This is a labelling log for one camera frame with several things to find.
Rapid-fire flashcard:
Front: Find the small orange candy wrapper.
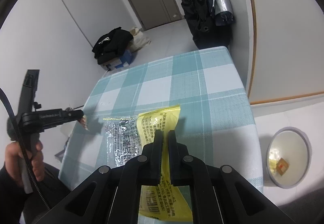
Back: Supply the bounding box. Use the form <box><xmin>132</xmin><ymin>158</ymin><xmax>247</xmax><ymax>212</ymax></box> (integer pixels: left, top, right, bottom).
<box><xmin>78</xmin><ymin>115</ymin><xmax>88</xmax><ymax>131</ymax></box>

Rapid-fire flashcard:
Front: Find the person's left hand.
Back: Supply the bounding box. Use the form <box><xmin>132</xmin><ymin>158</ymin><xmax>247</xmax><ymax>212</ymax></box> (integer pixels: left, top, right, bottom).
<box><xmin>4</xmin><ymin>141</ymin><xmax>45</xmax><ymax>187</ymax></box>

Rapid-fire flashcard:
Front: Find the black hanging coat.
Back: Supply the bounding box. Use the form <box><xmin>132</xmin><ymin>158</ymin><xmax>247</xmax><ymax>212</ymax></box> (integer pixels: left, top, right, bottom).
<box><xmin>181</xmin><ymin>0</ymin><xmax>232</xmax><ymax>49</ymax></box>

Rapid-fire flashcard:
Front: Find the black clothes pile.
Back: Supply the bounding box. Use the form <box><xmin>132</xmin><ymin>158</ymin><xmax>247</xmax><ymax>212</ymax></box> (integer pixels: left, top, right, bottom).
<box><xmin>92</xmin><ymin>27</ymin><xmax>133</xmax><ymax>65</ymax></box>

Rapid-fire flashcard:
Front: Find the teal checked tablecloth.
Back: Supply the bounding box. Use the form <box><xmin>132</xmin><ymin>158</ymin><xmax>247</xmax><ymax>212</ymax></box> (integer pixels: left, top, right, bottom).
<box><xmin>59</xmin><ymin>46</ymin><xmax>264</xmax><ymax>191</ymax></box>

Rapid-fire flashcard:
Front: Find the beige tote bag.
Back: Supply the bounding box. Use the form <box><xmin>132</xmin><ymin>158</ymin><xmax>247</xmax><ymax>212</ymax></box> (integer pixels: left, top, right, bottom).
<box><xmin>129</xmin><ymin>27</ymin><xmax>150</xmax><ymax>52</ymax></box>

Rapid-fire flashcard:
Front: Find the blue cardboard box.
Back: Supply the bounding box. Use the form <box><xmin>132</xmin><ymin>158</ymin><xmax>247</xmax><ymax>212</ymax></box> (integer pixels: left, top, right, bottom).
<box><xmin>102</xmin><ymin>49</ymin><xmax>134</xmax><ymax>71</ymax></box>

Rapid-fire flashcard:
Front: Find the yellow snack wrapper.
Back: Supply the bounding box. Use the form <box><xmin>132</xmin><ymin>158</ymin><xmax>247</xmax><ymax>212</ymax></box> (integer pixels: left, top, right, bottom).
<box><xmin>137</xmin><ymin>105</ymin><xmax>192</xmax><ymax>222</ymax></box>

